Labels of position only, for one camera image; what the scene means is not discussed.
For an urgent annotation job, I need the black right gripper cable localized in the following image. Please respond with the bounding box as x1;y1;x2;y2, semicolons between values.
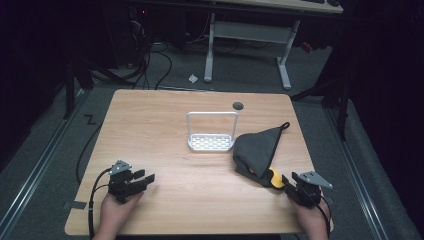
314;194;334;239

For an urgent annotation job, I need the thin black floor cable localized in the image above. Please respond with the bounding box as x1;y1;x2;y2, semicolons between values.
75;123;103;186

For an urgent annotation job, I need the white-legged background desk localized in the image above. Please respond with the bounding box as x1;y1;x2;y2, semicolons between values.
202;0;344;91

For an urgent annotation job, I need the white metal rack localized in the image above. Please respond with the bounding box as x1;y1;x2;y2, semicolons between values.
186;110;240;153

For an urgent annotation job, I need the bundle of black floor cables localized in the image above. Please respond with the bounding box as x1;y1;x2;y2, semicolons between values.
89;19;174;91

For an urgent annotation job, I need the dark grey cloth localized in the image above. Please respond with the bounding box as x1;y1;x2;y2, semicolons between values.
232;121;291;190

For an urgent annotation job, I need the grey tape piece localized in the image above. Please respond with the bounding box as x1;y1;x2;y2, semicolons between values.
62;200;88;211

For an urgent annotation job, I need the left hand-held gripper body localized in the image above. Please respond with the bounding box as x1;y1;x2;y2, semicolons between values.
107;159;148;204

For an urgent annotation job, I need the metal floor rail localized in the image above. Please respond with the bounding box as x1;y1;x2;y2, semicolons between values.
0;88;86;234
324;108;391;240

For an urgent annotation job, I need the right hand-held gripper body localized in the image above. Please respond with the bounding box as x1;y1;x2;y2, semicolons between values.
291;170;334;210

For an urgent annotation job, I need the black metal stand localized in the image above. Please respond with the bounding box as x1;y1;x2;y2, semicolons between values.
290;74;351;142
62;58;96;120

